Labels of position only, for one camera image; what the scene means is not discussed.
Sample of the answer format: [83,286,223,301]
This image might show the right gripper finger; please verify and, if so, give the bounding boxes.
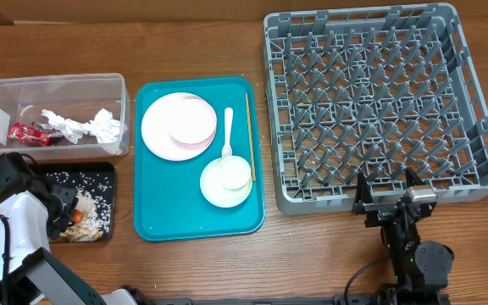
[354,172,374,204]
[405,167,424,187]

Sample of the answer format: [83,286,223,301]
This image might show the small white cup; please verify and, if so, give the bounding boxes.
[218,156,252,190]

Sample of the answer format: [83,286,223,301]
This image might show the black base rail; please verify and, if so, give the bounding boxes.
[151,294,380,305]

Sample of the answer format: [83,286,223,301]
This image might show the white saucer plate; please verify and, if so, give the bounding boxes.
[200,158,252,208]

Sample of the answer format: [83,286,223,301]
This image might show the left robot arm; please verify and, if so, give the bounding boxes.
[0,152,150,305]

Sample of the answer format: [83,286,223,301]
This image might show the large white plate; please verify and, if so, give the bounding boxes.
[141,92,216,161]

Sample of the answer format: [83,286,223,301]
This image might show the orange carrot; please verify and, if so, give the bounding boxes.
[72,209,84,225]

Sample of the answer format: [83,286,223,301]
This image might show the rice food scraps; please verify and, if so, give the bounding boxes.
[44,170,114,243]

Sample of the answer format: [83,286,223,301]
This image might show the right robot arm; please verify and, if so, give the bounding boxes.
[343,168,455,305]

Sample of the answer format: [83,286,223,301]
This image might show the teal plastic serving tray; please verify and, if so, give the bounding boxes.
[134,76,265,241]

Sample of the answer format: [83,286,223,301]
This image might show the small white food bowl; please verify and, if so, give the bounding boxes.
[169,98,217,144]

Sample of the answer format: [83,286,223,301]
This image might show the wooden chopstick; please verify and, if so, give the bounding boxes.
[245,93,256,181]

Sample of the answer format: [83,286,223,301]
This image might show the white tissue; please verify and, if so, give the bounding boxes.
[40,108,125,155]

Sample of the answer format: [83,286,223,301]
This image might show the clear plastic waste bin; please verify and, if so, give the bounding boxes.
[0,73,130,160]

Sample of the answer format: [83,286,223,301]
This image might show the white plastic spoon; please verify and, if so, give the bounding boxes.
[222,108,234,158]

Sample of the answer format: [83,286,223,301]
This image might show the grey plastic dishwasher rack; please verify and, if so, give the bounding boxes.
[263,3,488,215]

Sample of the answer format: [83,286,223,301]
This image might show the red snack wrapper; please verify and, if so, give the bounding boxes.
[8,123,64,147]

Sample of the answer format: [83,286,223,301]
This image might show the black plastic tray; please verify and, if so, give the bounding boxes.
[27,161,117,244]

